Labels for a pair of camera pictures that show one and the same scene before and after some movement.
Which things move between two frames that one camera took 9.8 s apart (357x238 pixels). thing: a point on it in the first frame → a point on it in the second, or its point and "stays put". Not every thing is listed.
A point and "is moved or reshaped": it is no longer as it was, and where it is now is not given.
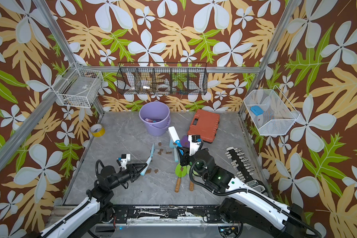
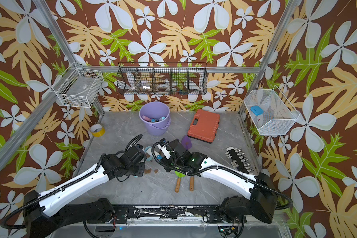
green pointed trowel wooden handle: x=181 y=171 stays put
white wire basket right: x=279 y=114 stays put
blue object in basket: x=256 y=110 stays put
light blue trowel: x=172 y=146 is moved or reshaped
